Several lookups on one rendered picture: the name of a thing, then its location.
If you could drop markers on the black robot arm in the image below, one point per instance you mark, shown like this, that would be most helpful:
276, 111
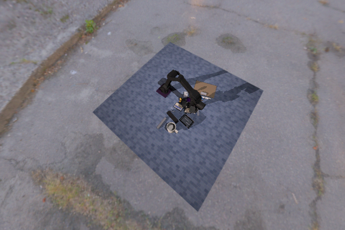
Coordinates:
194, 95

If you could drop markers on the dark stamp pad tin with beige label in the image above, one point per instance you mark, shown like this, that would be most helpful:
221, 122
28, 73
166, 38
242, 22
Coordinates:
178, 106

